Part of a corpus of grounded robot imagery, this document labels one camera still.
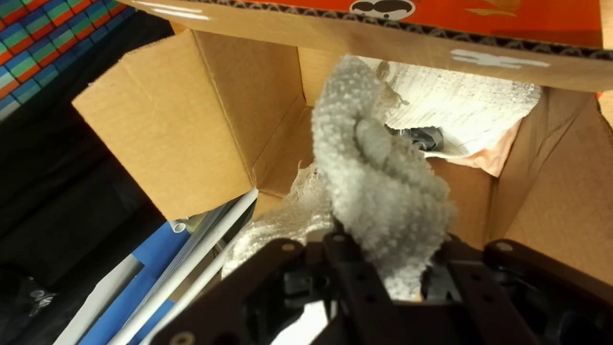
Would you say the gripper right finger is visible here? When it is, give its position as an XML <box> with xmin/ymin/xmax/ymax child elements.
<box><xmin>421</xmin><ymin>233</ymin><xmax>613</xmax><ymax>345</ymax></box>

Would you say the orange cardboard box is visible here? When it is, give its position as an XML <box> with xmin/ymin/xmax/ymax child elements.
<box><xmin>71</xmin><ymin>0</ymin><xmax>613</xmax><ymax>287</ymax></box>

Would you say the white fluffy cloth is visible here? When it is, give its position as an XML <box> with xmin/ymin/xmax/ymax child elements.
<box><xmin>221</xmin><ymin>54</ymin><xmax>456</xmax><ymax>301</ymax></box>

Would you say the white waffle towel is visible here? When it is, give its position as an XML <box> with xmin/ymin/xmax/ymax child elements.
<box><xmin>357</xmin><ymin>57</ymin><xmax>543</xmax><ymax>178</ymax></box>

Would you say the white tube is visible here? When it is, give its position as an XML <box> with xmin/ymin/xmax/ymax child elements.
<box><xmin>108</xmin><ymin>188</ymin><xmax>259</xmax><ymax>345</ymax></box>

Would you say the blue board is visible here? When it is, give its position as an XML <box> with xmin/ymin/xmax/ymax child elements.
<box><xmin>77</xmin><ymin>220</ymin><xmax>192</xmax><ymax>345</ymax></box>

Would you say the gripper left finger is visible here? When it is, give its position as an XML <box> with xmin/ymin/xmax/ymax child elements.
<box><xmin>152</xmin><ymin>218</ymin><xmax>404</xmax><ymax>345</ymax></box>

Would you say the colourful striped patterned fabric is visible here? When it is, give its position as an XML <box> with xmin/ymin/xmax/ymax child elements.
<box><xmin>0</xmin><ymin>0</ymin><xmax>137</xmax><ymax>120</ymax></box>

